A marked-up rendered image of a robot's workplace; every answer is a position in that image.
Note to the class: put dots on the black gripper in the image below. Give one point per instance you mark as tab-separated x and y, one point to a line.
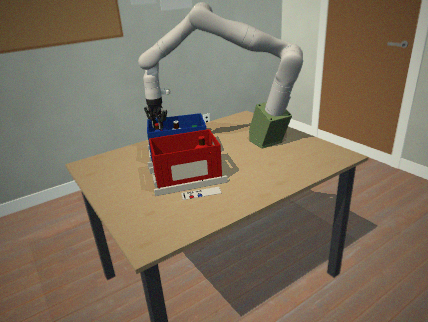
154	111

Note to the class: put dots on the red plastic crate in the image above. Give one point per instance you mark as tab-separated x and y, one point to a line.
176	161

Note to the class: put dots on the white paper pick list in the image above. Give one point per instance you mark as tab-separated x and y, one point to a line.
201	193

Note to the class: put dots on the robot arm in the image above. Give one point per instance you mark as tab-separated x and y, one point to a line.
235	32

